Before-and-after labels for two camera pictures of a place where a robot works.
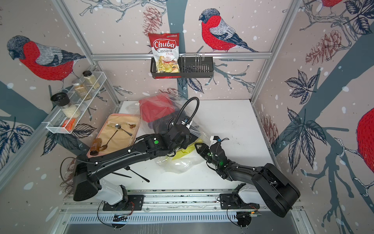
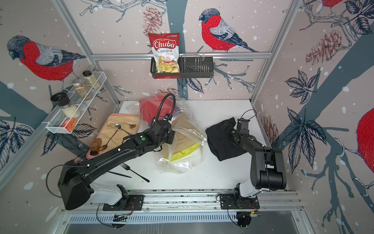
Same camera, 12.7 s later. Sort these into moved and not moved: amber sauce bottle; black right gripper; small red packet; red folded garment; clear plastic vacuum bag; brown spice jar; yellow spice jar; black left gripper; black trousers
Moved: black right gripper; black trousers; black left gripper
Not moved: brown spice jar; red folded garment; clear plastic vacuum bag; small red packet; amber sauce bottle; yellow spice jar
